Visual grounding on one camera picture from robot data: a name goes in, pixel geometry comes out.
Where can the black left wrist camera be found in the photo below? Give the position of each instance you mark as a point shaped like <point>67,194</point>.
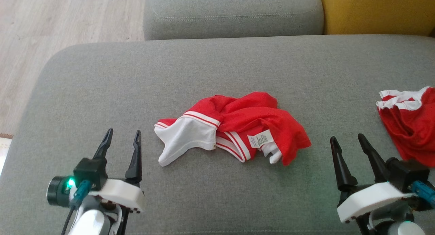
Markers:
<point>85,175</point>

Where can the grey fabric sofa seat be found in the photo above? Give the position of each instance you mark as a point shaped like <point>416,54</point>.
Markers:
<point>217,68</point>

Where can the yellow cushion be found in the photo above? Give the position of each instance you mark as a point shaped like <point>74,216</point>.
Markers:
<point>377,10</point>

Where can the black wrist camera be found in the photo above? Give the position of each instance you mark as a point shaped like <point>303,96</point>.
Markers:
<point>85,175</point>
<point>407,173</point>

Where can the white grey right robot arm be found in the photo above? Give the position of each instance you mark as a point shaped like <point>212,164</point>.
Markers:
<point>397,228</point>

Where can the red garment with white trim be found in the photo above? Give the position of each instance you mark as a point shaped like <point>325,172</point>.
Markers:
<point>413,126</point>

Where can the grey sofa back cushion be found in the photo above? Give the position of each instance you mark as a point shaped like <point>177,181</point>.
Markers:
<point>231,10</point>

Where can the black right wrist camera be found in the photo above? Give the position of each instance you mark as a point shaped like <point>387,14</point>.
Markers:
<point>407,173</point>

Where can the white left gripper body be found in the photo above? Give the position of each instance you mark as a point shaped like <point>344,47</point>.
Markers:
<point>120,194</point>

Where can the beige rug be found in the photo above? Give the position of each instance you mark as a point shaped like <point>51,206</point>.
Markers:
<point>5,150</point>

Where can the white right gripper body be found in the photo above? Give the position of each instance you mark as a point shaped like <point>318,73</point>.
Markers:
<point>367,201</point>

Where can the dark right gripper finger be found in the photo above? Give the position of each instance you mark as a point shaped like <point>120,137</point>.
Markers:
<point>373,160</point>
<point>341,167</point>

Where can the red number 23 jersey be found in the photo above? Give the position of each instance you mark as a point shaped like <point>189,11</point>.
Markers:
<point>251,119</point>

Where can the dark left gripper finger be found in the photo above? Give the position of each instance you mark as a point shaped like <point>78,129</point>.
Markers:
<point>135,163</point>
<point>103,146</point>

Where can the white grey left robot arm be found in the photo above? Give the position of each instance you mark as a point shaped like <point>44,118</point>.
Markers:
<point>90,224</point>

